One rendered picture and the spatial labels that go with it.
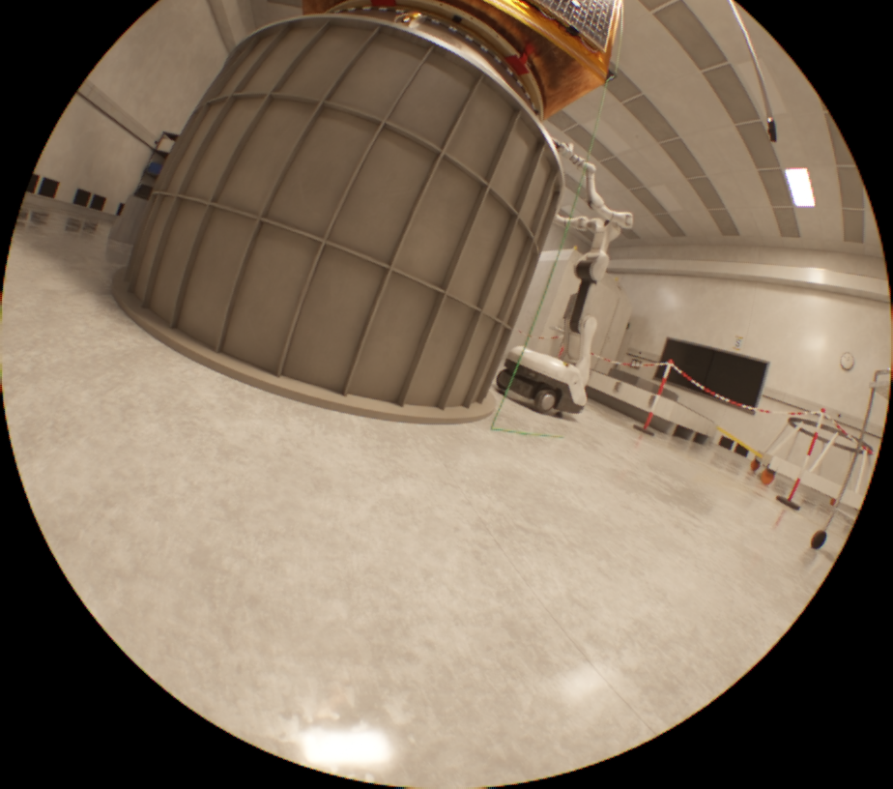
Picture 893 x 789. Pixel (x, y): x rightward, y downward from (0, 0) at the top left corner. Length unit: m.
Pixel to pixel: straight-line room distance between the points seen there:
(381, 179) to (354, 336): 0.44
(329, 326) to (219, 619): 0.73
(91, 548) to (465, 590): 0.45
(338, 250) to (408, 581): 0.75
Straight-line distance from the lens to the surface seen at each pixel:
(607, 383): 6.04
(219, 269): 0.95
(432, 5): 1.75
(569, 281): 7.76
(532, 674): 0.42
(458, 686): 0.37
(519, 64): 1.78
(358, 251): 0.86
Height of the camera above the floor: 0.31
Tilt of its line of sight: 3 degrees down
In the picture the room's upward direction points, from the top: 21 degrees clockwise
